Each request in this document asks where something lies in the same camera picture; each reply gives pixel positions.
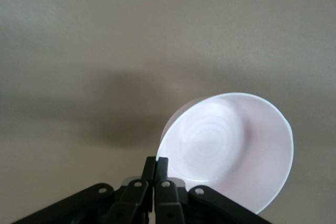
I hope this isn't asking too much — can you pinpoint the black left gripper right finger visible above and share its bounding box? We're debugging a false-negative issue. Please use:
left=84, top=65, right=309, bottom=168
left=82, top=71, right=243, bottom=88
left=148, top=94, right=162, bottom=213
left=153, top=156, right=272, bottom=224

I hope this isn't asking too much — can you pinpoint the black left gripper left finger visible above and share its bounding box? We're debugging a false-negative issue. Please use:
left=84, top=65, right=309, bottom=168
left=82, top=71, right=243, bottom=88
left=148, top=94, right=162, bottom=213
left=10, top=156, right=158, bottom=224

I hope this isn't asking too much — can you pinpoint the pink plastic bowl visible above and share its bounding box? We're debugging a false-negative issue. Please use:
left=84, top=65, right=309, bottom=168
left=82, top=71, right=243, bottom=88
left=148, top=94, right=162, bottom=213
left=156, top=92, right=295, bottom=216

